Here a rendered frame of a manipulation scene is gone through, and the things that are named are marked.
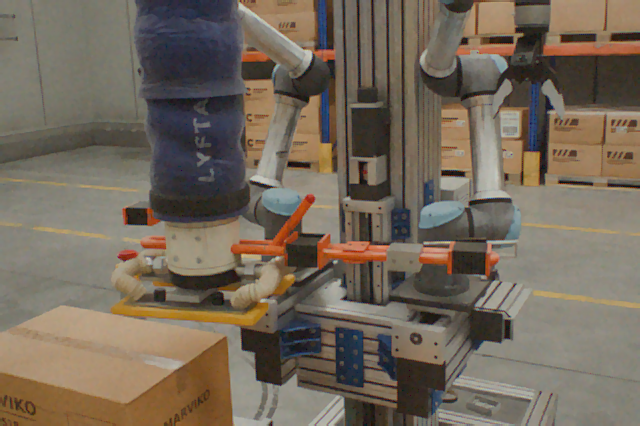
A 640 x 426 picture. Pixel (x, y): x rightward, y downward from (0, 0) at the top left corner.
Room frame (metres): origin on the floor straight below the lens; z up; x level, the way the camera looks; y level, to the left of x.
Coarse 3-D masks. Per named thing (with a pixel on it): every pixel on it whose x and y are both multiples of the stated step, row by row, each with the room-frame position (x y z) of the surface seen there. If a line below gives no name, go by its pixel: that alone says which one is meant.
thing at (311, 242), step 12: (288, 240) 1.46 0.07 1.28; (300, 240) 1.50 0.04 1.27; (312, 240) 1.49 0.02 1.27; (324, 240) 1.46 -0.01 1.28; (288, 252) 1.45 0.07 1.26; (300, 252) 1.44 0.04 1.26; (312, 252) 1.43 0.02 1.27; (288, 264) 1.44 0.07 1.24; (300, 264) 1.44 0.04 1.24; (312, 264) 1.43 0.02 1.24; (324, 264) 1.45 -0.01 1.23
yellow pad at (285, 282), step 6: (288, 276) 1.63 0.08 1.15; (156, 282) 1.64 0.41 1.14; (282, 282) 1.58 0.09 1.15; (288, 282) 1.59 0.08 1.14; (222, 288) 1.59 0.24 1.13; (228, 288) 1.58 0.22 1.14; (234, 288) 1.58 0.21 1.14; (276, 288) 1.55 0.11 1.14; (282, 288) 1.55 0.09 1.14; (276, 294) 1.55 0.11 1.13; (282, 294) 1.55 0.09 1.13
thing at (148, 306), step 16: (160, 288) 1.48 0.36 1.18; (128, 304) 1.46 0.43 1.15; (144, 304) 1.45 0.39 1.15; (160, 304) 1.45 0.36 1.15; (176, 304) 1.45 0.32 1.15; (192, 304) 1.44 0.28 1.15; (208, 304) 1.44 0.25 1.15; (224, 304) 1.44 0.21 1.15; (256, 304) 1.44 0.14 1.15; (192, 320) 1.40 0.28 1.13; (208, 320) 1.39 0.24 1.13; (224, 320) 1.38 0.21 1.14; (240, 320) 1.37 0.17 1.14; (256, 320) 1.38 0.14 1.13
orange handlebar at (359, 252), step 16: (144, 240) 1.57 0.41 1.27; (160, 240) 1.56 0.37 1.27; (240, 240) 1.54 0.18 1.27; (256, 240) 1.53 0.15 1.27; (336, 256) 1.43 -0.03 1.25; (352, 256) 1.42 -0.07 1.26; (368, 256) 1.41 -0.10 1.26; (384, 256) 1.40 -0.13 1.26; (432, 256) 1.38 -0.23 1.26; (496, 256) 1.36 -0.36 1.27
